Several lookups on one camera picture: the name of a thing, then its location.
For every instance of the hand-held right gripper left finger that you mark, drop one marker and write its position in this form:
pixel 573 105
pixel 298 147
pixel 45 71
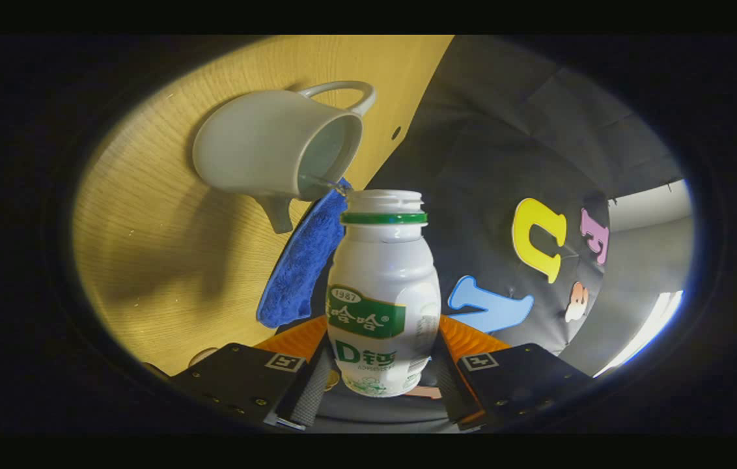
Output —
pixel 310 391

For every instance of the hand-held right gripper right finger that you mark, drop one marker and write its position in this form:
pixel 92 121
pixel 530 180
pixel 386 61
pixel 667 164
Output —
pixel 453 391

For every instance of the white water bottle green label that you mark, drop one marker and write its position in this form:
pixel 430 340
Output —
pixel 381 273

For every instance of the white ceramic teacup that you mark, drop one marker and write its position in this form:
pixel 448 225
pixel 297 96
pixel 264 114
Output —
pixel 258 143

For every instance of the blue towel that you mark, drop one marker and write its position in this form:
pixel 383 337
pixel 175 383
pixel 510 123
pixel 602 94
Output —
pixel 297 273

